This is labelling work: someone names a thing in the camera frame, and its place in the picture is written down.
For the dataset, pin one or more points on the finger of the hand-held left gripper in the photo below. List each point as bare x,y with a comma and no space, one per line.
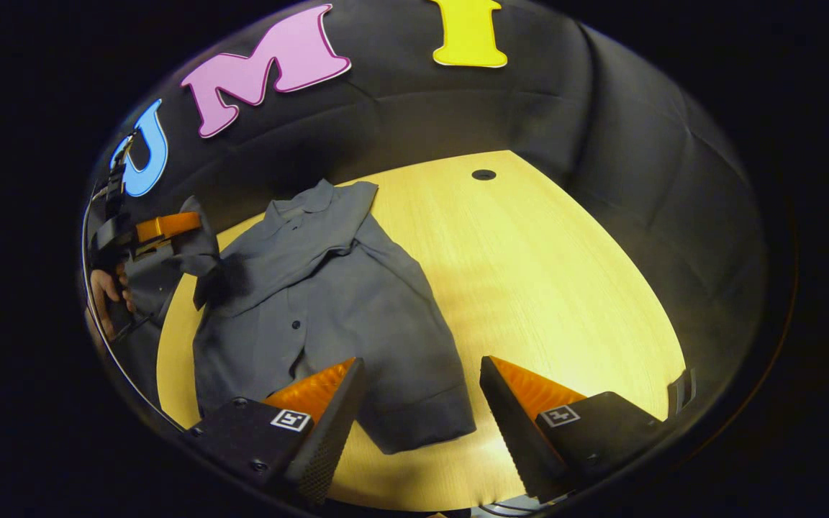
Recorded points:
166,226

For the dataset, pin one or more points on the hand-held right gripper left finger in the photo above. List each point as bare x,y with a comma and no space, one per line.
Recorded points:
332,439

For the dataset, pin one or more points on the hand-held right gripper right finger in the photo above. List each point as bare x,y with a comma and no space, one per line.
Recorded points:
512,432

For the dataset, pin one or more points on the grey button shirt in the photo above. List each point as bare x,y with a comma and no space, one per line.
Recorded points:
357,324

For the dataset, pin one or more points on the black backdrop cloth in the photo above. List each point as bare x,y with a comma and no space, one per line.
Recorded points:
601,144

